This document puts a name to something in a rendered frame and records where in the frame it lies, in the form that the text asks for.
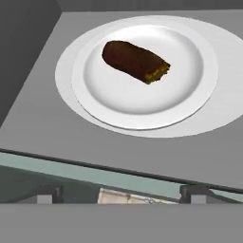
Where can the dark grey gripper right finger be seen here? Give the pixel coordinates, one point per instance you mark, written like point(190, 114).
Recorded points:
point(197, 193)

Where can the white round microwave turntable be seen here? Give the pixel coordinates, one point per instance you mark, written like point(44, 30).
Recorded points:
point(65, 82)

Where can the white round plate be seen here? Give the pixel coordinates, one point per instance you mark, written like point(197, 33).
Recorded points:
point(133, 98)

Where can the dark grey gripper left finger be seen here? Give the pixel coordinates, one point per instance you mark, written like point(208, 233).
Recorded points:
point(47, 194)

